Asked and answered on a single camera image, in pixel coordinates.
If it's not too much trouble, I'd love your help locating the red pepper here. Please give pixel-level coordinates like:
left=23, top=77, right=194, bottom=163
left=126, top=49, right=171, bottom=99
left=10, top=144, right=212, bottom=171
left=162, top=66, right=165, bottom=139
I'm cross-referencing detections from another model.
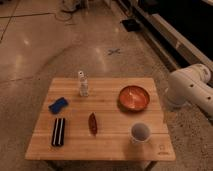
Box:
left=88, top=113, right=98, bottom=135

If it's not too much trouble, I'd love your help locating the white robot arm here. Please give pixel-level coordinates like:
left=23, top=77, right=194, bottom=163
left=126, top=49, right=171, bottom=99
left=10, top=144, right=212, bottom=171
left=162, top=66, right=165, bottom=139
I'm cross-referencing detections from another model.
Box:
left=164, top=64, right=213, bottom=117

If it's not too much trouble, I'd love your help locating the orange ceramic bowl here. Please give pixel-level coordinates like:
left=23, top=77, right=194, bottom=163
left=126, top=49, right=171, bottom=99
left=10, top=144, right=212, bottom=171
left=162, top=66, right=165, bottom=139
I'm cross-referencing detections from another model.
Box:
left=118, top=85, right=150, bottom=111

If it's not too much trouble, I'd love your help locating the clear plastic bottle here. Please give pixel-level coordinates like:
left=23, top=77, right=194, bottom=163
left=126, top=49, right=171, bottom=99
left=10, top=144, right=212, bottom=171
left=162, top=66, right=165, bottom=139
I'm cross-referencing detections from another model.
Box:
left=78, top=71, right=89, bottom=97

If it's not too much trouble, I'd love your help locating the blue sponge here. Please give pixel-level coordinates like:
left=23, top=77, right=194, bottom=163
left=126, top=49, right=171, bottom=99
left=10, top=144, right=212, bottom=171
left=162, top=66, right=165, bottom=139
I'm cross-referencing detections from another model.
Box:
left=48, top=97, right=68, bottom=114

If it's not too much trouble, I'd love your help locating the wooden table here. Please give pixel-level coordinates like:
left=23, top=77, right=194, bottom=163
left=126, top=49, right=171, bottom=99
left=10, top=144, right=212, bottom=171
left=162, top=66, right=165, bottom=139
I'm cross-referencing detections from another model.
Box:
left=25, top=78, right=175, bottom=161

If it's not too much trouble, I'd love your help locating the white cup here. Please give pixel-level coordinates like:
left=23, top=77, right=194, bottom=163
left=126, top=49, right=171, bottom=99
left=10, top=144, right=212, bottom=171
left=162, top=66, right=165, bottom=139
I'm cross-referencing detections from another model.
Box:
left=130, top=123, right=151, bottom=144

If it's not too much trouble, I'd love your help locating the black floor mat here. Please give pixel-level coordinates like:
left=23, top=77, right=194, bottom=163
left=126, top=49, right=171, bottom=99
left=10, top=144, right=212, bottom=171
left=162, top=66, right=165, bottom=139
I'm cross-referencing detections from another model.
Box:
left=121, top=19, right=140, bottom=32

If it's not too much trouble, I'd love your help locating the black white striped block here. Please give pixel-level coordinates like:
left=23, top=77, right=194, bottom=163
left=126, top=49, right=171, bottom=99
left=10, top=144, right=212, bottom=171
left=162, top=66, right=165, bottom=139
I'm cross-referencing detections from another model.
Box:
left=51, top=118, right=65, bottom=147

